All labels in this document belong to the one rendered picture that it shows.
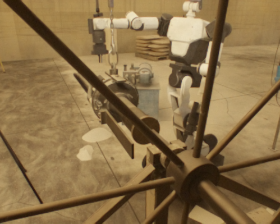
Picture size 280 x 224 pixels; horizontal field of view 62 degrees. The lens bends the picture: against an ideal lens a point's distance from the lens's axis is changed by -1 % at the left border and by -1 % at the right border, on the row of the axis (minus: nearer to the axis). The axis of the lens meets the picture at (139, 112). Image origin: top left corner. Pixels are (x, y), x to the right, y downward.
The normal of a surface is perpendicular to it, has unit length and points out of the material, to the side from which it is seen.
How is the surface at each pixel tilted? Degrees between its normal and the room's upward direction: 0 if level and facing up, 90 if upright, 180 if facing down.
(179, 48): 80
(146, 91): 90
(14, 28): 90
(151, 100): 90
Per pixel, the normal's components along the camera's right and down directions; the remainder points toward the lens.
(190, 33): -0.66, 0.11
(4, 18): 0.40, 0.35
